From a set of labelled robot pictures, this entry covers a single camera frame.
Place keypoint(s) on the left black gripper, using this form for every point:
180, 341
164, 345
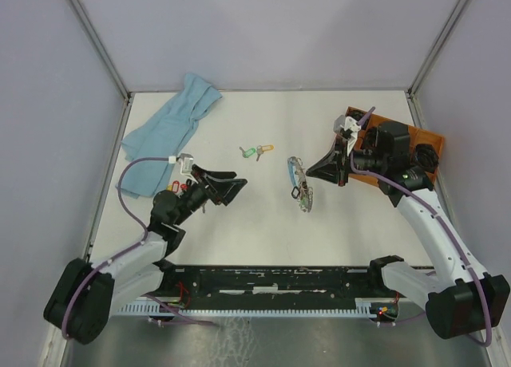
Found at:
224, 191

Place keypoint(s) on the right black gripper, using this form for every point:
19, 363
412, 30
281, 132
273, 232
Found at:
330, 168

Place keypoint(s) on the large keyring with blue handle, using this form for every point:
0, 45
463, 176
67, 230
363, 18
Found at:
301, 192

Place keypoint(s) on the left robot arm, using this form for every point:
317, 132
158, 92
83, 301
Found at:
88, 294

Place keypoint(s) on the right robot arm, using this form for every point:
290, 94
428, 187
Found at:
462, 297

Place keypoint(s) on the yellow tagged key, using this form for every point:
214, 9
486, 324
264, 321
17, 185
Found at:
261, 149

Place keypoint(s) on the light blue cloth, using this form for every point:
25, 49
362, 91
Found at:
163, 135

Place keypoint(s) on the orange wooden compartment tray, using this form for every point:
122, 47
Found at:
401, 152

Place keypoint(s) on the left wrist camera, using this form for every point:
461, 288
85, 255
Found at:
185, 161

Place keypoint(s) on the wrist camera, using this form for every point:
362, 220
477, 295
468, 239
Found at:
185, 161
348, 128

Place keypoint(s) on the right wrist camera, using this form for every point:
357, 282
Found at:
348, 128

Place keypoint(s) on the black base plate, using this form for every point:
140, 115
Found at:
205, 281

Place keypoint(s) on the white slotted cable duct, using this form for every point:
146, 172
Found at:
343, 308

